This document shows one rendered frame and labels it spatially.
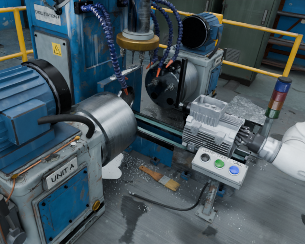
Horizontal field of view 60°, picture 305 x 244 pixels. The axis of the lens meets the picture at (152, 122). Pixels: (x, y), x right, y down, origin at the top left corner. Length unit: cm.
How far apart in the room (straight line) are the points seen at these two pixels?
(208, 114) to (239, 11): 331
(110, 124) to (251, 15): 353
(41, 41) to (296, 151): 112
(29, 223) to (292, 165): 85
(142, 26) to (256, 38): 326
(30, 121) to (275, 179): 108
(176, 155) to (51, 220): 60
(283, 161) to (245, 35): 335
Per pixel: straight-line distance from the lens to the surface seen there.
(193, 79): 144
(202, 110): 105
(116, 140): 93
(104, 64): 131
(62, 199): 79
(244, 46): 430
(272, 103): 131
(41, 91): 70
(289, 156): 106
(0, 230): 75
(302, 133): 116
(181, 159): 117
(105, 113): 93
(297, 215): 125
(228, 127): 105
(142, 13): 109
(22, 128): 64
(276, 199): 127
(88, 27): 120
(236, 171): 89
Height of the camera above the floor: 162
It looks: 32 degrees down
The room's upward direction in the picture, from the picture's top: 6 degrees clockwise
